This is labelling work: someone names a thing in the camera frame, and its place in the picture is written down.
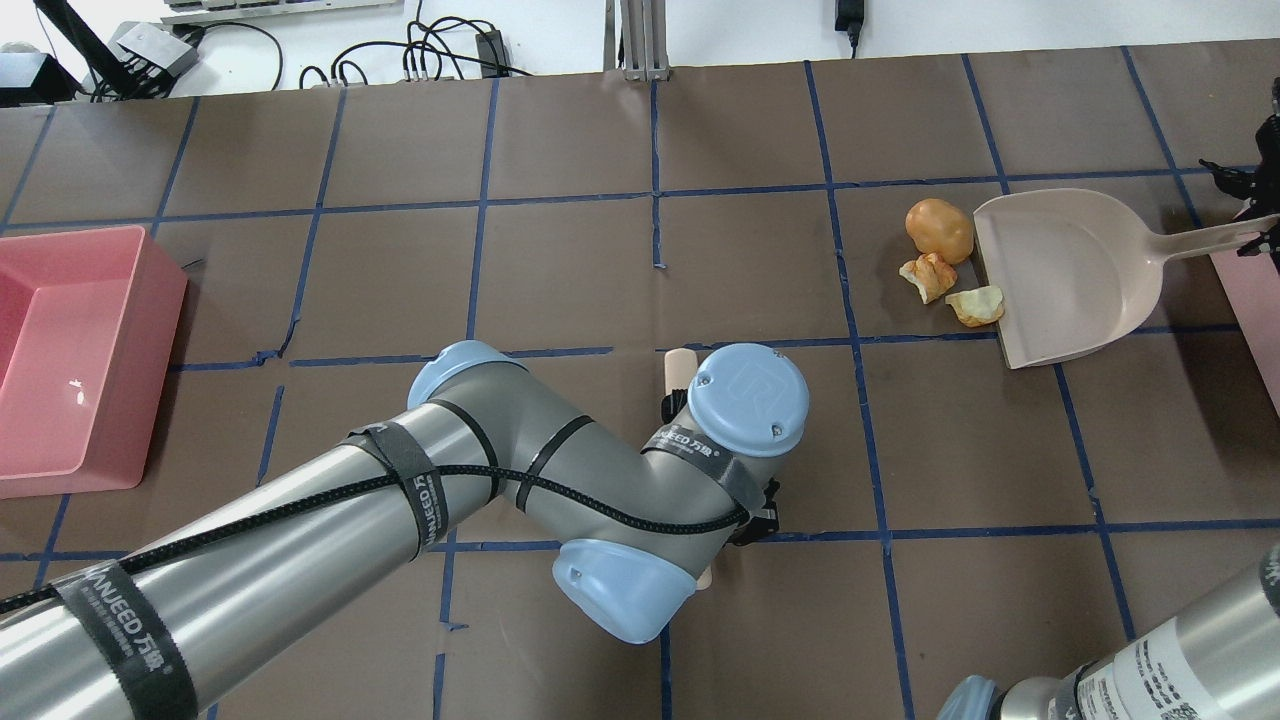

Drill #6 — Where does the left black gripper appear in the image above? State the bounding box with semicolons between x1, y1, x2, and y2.
660;395;781;546

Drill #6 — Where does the white plastic brush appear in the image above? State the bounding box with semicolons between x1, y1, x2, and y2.
663;347;713;592

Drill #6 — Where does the white plastic dustpan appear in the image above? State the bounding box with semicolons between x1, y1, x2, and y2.
973;188;1277;369

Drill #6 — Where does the orange trash piece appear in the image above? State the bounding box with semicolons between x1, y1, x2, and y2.
899;252;957;305

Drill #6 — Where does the yellow green trash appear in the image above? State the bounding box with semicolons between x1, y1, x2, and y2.
943;284;1005;328

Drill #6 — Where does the orange round trash ball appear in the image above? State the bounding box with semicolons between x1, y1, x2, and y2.
905;199;977;265

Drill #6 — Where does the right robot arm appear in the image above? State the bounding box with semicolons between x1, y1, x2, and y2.
940;167;1279;719

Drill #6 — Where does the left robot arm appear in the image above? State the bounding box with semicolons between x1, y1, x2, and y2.
3;340;810;719

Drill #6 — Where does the pink bin with black bag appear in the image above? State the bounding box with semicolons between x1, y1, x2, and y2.
1210;249;1279;411

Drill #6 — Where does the pink plastic bin left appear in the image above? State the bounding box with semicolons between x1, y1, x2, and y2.
1;225;188;498

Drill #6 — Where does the black power adapter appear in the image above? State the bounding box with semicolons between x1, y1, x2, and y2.
835;0;867;56

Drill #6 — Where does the grey metal box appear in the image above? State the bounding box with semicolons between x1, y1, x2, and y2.
108;22;198;82

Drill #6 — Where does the aluminium frame post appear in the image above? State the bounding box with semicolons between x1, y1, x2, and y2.
603;1;671;82

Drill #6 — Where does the black cable bundle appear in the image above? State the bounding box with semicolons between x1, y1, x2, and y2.
298;0;536;91

